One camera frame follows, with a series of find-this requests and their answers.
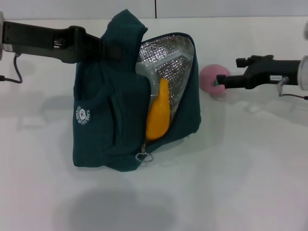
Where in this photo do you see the thin left gripper cable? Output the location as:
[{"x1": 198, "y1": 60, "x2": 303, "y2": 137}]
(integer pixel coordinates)
[{"x1": 0, "y1": 54, "x2": 24, "y2": 84}]

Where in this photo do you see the thin right gripper cable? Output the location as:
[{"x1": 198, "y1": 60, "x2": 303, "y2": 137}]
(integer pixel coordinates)
[{"x1": 276, "y1": 77, "x2": 308, "y2": 100}]

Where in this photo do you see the dark teal insulated lunch bag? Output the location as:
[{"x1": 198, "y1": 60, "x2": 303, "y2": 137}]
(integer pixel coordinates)
[{"x1": 73, "y1": 9, "x2": 202, "y2": 173}]

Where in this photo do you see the thin gripper cable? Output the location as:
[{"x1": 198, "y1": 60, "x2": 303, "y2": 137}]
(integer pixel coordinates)
[
  {"x1": 276, "y1": 77, "x2": 308, "y2": 100},
  {"x1": 0, "y1": 54, "x2": 24, "y2": 84}
]

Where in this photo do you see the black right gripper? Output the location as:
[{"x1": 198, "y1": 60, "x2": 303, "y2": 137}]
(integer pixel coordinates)
[{"x1": 216, "y1": 55, "x2": 301, "y2": 90}]

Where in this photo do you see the yellow banana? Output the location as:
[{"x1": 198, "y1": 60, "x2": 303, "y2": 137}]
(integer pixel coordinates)
[{"x1": 146, "y1": 78, "x2": 172, "y2": 141}]

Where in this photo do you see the pink toy peach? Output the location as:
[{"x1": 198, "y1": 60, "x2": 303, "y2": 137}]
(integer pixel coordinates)
[{"x1": 199, "y1": 64, "x2": 231, "y2": 93}]

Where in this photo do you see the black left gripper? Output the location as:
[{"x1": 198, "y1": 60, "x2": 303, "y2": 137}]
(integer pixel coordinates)
[{"x1": 3, "y1": 21, "x2": 123, "y2": 64}]

